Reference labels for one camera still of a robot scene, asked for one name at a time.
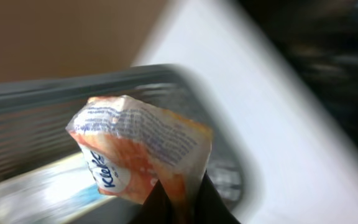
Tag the orange Kleenex tissue pack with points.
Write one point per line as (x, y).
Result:
(130, 145)

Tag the dark grey mesh basket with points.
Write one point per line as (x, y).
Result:
(34, 115)

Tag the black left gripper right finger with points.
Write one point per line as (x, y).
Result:
(209, 207)

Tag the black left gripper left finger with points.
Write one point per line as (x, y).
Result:
(157, 208)

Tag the large white snack bag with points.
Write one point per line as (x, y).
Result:
(59, 192)

